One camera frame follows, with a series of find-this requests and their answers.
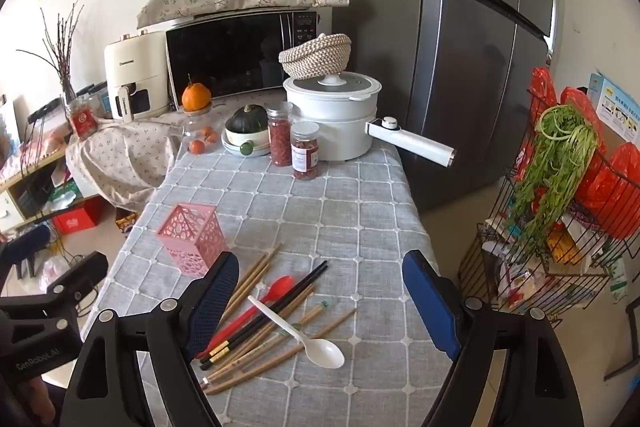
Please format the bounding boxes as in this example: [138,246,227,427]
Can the red plastic bag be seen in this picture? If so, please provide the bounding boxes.
[529,67,559,122]
[574,142,640,242]
[560,87,598,128]

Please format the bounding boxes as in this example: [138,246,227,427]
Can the wooden chopstick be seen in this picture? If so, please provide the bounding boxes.
[220,244,282,320]
[222,249,283,325]
[207,302,321,378]
[204,308,357,395]
[212,284,317,369]

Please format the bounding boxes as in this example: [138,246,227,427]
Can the wooden shelf unit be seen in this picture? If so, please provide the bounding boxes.
[0,146,72,229]

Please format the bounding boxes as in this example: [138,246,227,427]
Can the bunch of green vegetables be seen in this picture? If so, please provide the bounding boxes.
[510,104,599,253]

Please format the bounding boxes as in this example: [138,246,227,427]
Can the pink lattice utensil holder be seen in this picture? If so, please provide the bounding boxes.
[156,203,231,278]

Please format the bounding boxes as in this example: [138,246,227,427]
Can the grey refrigerator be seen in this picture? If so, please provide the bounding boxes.
[332,0,558,215]

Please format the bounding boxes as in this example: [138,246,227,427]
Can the white plastic spoon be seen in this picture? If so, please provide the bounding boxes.
[247,295,346,369]

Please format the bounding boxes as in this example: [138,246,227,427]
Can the woven rope basket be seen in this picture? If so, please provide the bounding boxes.
[278,33,352,79]

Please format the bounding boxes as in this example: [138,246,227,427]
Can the red plastic spoon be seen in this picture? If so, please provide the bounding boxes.
[197,275,296,358]

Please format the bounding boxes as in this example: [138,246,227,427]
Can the cream air fryer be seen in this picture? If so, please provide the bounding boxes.
[104,32,171,122]

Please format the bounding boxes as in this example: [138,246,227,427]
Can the white electric cooking pot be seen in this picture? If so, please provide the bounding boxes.
[283,72,457,168]

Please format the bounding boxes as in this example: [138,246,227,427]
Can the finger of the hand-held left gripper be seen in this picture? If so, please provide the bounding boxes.
[47,251,109,308]
[0,224,53,269]

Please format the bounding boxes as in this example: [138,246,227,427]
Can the stacked white bowls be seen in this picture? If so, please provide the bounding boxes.
[221,138,274,158]

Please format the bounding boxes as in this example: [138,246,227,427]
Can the white ceramic bowl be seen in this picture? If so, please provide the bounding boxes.
[223,126,271,150]

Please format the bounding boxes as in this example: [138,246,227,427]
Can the red gift box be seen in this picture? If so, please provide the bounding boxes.
[52,197,106,235]

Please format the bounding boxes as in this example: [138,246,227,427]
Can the bunch of bare twigs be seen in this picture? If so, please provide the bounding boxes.
[15,0,86,108]

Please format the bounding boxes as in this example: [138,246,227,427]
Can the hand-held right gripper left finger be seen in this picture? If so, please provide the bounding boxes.
[60,251,241,427]

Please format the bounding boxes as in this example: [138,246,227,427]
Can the clear jar of goji berries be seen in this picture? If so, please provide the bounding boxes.
[266,102,294,168]

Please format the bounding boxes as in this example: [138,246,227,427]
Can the red label snack jar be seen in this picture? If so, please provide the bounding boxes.
[65,97,99,142]

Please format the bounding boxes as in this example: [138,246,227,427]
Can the printed cardboard box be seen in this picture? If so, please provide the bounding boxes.
[115,209,142,236]

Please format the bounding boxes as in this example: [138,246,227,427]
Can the large orange with stem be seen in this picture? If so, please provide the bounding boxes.
[181,74,212,112]

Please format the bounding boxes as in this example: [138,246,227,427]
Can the black microwave oven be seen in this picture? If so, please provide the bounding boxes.
[165,9,321,110]

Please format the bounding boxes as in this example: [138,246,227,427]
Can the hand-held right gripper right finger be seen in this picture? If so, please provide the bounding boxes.
[401,249,586,427]

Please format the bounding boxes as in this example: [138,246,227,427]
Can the blue and white carton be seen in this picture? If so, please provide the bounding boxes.
[587,69,640,148]

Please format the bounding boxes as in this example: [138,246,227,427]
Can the dark green kabocha squash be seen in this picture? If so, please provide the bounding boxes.
[225,104,269,135]

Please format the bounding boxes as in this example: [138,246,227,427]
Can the black wire storage rack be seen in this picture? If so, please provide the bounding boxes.
[457,87,640,323]

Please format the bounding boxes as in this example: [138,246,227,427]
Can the person's left hand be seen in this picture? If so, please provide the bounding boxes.
[15,376,57,427]

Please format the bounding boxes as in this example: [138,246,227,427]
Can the black chopstick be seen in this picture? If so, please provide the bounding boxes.
[200,261,329,364]
[201,264,329,369]

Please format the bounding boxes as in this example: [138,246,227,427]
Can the cherry print draped cloth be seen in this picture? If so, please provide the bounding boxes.
[65,109,236,212]

